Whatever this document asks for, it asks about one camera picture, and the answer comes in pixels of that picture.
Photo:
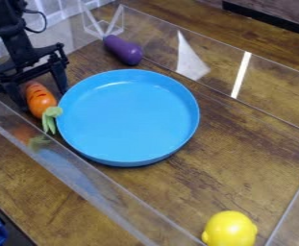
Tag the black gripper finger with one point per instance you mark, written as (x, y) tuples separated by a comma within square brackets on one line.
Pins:
[(59, 75), (15, 94)]

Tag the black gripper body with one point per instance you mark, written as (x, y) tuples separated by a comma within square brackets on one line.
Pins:
[(28, 71)]

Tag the orange toy carrot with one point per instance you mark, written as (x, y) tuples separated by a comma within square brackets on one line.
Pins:
[(42, 105)]

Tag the blue round plate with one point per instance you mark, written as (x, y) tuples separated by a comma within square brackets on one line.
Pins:
[(129, 117)]

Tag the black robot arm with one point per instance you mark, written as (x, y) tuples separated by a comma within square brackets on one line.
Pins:
[(28, 62)]

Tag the purple toy eggplant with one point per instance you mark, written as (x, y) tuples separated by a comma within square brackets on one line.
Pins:
[(127, 51)]

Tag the black bar top right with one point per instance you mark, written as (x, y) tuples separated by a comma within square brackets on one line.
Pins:
[(261, 16)]

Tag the yellow toy lemon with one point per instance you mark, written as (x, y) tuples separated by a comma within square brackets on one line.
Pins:
[(229, 229)]

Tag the clear acrylic enclosure wall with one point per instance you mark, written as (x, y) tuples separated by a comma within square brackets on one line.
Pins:
[(238, 165)]

